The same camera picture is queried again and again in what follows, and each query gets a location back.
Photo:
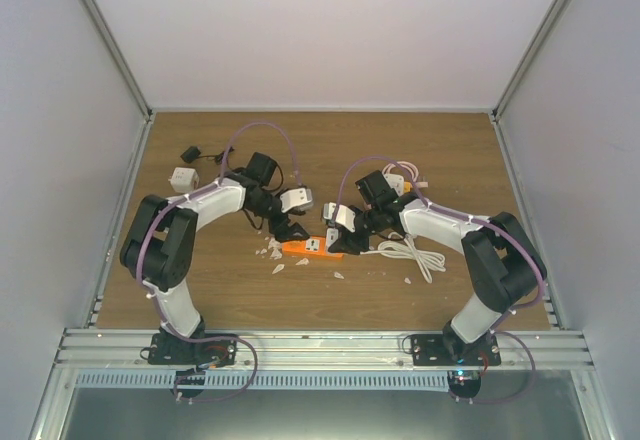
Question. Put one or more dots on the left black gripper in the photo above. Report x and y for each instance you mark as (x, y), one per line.
(283, 235)

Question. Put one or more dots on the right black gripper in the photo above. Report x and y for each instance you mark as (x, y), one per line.
(349, 244)

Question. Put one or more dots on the white USB charger plug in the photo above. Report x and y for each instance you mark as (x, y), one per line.
(332, 235)

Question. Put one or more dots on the orange power strip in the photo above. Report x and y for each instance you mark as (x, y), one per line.
(315, 246)

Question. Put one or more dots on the white tiger cube plug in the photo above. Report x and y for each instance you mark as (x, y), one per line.
(184, 180)

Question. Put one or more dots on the black power adapter with cable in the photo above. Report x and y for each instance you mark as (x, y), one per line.
(194, 153)

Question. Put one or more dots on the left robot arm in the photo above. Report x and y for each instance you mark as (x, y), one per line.
(159, 245)

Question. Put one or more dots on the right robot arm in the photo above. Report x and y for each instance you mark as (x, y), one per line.
(503, 264)

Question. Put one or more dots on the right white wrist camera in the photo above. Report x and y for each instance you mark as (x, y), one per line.
(332, 211)

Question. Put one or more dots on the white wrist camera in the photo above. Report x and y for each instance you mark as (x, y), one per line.
(332, 211)
(296, 200)

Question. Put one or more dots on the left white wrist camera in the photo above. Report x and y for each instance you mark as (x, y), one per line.
(296, 200)

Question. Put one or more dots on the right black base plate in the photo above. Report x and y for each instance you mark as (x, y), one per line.
(435, 350)

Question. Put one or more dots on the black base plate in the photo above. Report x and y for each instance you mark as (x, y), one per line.
(167, 349)
(435, 350)

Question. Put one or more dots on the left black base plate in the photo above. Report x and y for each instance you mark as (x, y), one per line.
(167, 349)

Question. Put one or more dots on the aluminium rail front frame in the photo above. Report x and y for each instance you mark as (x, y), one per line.
(326, 350)

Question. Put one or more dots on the grey slotted cable duct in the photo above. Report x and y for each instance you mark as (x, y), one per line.
(268, 380)

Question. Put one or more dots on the left aluminium corner post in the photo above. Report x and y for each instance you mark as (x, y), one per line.
(106, 36)

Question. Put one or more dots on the aluminium corner post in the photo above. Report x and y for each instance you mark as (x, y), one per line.
(540, 37)
(106, 36)

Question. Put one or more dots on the right aluminium corner post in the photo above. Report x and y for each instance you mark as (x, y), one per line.
(540, 37)

